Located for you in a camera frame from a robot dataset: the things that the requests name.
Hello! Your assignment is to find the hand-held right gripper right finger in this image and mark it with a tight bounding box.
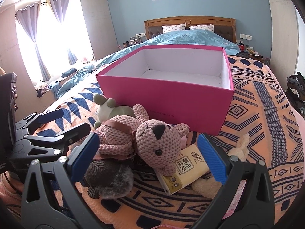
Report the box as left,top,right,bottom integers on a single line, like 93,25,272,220
191,133,274,229

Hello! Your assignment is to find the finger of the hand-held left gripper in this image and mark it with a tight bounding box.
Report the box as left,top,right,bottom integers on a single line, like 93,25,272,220
23,123,91,158
15,108,63,134

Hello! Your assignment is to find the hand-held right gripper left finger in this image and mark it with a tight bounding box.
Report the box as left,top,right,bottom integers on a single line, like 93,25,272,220
20,132,105,229

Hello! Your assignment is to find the yellow tissue pack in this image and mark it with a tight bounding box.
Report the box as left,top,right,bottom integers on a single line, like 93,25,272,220
156,143,210,195

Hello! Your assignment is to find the cream plush toy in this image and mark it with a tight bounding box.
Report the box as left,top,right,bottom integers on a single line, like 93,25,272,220
192,134,250,199

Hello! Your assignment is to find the grey hedgehog plush toy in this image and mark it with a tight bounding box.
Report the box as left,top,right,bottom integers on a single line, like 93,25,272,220
84,160,134,199

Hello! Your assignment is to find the green frog plush toy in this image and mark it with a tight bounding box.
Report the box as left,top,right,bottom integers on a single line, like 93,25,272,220
92,93,135,130

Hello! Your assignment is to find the pink knitted teddy bear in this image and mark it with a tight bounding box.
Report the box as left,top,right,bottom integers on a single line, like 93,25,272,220
94,104,190,176

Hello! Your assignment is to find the pink cardboard box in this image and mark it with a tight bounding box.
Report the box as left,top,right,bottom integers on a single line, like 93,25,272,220
95,44,235,136

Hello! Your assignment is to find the person's left forearm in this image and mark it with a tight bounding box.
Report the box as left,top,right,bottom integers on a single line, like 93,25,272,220
0,173,24,216

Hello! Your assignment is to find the pile of clothes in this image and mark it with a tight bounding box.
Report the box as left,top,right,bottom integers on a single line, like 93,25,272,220
35,80,52,98

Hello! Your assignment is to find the dark blue pouch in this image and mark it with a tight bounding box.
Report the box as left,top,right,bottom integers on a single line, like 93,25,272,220
61,69,77,78

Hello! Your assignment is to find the orange and blue patterned blanket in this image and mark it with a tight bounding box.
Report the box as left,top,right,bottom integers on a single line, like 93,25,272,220
31,55,298,229

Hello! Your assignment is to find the purple curtain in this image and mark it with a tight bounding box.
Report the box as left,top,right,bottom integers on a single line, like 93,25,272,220
46,0,79,65
15,1,51,81

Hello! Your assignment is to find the cluttered bedside table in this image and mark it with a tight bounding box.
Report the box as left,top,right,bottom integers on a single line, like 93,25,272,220
123,37,146,49

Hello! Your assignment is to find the dark clothes heap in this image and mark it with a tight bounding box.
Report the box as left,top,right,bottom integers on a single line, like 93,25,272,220
286,72,305,115

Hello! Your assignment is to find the wooden bedside table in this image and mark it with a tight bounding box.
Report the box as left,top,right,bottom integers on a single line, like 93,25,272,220
245,46,270,64

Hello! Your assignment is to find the blue floral duvet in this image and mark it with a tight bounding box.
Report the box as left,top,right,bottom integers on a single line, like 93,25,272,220
49,30,241,99

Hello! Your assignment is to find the white patterned pillow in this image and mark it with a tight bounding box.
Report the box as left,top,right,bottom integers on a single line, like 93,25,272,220
189,24,215,32
162,24,186,33

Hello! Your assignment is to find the wooden bed headboard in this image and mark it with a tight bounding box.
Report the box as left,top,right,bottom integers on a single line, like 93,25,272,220
144,16,237,44

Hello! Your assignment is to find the black cable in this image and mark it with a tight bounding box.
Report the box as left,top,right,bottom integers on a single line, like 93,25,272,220
0,169,28,196

